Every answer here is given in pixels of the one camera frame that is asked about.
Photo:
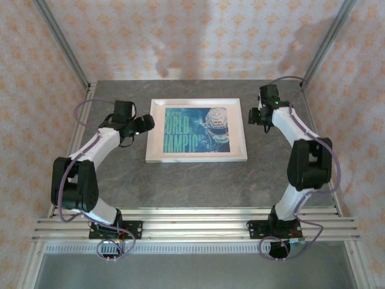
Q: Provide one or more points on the white picture frame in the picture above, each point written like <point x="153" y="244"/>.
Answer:
<point x="195" y="101"/>

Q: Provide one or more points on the patterned cloth backdrop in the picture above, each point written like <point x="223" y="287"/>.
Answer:
<point x="192" y="36"/>

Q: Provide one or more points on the small green circuit board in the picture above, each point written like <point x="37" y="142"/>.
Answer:
<point x="297" y="241"/>

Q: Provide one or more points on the grey metal panel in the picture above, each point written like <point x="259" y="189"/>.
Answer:
<point x="192" y="271"/>

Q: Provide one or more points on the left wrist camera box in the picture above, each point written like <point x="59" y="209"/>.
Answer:
<point x="124" y="110"/>

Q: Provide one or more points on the aluminium side rail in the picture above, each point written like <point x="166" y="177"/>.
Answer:
<point x="85" y="96"/>
<point x="312" y="119"/>

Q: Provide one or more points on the narrow aluminium table rail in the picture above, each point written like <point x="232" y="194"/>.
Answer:
<point x="192" y="212"/>

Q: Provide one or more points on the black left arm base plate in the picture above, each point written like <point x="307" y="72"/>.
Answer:
<point x="135" y="230"/>

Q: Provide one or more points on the aluminium upright post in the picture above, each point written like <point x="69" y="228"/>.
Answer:
<point x="61" y="39"/>
<point x="329" y="39"/>

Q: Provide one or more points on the wide aluminium mounting rail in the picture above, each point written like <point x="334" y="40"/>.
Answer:
<point x="192" y="230"/>

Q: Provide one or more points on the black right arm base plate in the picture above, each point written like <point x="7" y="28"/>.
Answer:
<point x="255" y="230"/>

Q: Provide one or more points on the aluminium lower frame leg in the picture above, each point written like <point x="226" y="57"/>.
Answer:
<point x="31" y="265"/>
<point x="358" y="265"/>

